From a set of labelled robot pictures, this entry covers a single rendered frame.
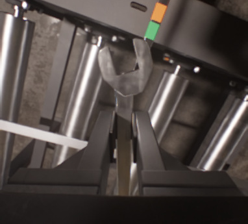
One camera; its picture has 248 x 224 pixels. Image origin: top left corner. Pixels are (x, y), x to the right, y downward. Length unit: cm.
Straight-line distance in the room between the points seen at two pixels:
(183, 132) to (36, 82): 143
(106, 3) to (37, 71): 141
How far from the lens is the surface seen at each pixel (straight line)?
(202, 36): 36
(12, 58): 71
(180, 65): 63
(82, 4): 35
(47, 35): 164
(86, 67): 60
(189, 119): 174
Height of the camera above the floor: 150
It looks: 73 degrees down
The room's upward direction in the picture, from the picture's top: 177 degrees counter-clockwise
